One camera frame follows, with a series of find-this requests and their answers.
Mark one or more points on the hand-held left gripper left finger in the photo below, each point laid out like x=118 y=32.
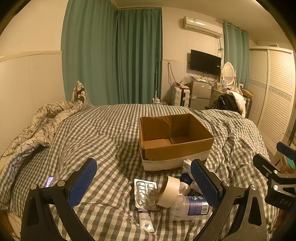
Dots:
x=81 y=183

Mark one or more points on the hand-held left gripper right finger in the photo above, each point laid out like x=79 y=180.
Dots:
x=205 y=185

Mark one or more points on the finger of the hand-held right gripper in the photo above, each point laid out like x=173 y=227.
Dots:
x=286 y=149
x=263 y=163

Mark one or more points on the crushed clear plastic bottle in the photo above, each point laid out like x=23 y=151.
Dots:
x=196 y=207

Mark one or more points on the small white and blue box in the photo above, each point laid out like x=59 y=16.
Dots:
x=186 y=169

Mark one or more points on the beige tape roll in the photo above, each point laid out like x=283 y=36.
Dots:
x=172 y=192

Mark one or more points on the cardboard box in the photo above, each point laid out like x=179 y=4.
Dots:
x=175 y=150

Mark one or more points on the silver pill blister pack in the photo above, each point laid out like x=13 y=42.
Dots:
x=145 y=192

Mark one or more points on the white tube with purple cap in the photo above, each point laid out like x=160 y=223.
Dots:
x=145 y=221

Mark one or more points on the crumpled white tissue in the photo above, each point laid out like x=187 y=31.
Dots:
x=185 y=188

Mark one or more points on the smartphone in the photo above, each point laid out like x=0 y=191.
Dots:
x=49 y=182

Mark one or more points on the grey checked bed cover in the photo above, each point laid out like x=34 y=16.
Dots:
x=104 y=139

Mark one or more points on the white louvred wardrobe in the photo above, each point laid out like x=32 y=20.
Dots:
x=270 y=92

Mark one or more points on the black clothing pile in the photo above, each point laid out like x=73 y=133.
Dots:
x=225 y=103

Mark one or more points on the floral patterned quilt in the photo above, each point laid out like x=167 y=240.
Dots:
x=46 y=120

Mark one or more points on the silver small fridge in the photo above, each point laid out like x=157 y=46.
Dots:
x=200 y=95

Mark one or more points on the white suitcase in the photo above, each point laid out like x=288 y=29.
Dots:
x=181 y=97

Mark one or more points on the oval white vanity mirror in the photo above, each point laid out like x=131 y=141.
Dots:
x=227 y=73

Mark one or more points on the narrow green curtain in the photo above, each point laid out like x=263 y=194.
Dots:
x=235 y=58

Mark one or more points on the clear plastic bag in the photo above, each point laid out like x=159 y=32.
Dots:
x=188 y=78

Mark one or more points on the white mop pole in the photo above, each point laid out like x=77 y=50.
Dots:
x=157 y=81

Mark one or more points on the wide green curtain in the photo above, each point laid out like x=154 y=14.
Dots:
x=138 y=58
x=90 y=58

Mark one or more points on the white air conditioner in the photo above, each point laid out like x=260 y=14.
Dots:
x=201 y=25

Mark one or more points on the black wall television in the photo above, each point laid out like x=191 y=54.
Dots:
x=204 y=62

